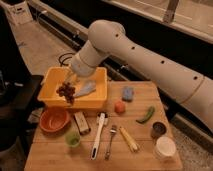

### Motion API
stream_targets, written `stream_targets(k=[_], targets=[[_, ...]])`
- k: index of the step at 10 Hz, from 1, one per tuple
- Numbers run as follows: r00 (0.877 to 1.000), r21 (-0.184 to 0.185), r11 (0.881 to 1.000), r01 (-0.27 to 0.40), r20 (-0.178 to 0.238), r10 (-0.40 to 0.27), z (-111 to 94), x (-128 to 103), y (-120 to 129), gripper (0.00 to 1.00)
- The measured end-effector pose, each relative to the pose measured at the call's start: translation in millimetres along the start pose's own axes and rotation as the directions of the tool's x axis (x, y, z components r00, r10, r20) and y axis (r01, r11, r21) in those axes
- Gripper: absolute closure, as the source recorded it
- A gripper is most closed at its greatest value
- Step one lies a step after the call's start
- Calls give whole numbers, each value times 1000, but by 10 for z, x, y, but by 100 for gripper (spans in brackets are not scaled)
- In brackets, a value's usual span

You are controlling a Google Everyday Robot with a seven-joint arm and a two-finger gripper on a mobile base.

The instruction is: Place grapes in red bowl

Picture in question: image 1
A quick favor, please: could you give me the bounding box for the white box on floor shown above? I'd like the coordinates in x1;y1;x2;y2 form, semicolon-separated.
7;1;33;26

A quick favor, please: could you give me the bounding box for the red orange bowl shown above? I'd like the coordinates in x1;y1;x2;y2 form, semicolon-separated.
39;107;70;133

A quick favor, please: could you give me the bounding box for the red tomato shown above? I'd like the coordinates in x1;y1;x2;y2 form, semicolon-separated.
114;101;126;114

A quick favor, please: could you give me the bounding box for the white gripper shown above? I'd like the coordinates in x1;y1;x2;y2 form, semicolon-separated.
64;54;96;86

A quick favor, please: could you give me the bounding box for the light blue cloth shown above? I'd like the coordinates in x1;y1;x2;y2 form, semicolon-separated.
74;80;96;98

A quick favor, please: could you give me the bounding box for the black side furniture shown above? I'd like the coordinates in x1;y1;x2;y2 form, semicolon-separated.
0;6;43;155

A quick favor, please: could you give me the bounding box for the white handled brush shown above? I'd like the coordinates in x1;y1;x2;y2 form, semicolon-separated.
91;113;106;160

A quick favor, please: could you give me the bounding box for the green plastic cup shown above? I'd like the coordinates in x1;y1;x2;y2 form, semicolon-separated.
65;131;81;148

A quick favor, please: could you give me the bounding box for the green pepper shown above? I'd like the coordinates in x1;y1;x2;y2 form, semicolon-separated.
136;106;155;124

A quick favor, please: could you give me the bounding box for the yellow plastic tub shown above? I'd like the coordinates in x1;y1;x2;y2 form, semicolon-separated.
37;67;107;109

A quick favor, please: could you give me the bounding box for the white round container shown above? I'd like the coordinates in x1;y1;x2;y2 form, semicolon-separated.
154;136;176;160

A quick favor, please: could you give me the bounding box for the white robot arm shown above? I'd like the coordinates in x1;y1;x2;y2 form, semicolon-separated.
70;20;213;133

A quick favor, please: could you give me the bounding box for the black cable coil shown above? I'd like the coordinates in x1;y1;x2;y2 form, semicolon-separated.
58;52;76;68

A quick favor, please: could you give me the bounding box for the metal fork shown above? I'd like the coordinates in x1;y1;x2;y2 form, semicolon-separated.
105;125;117;160

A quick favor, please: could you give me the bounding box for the dark red grape bunch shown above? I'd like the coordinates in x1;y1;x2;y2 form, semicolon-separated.
56;83;75;104

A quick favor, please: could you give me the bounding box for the wooden block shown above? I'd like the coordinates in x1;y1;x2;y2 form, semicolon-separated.
74;112;91;135

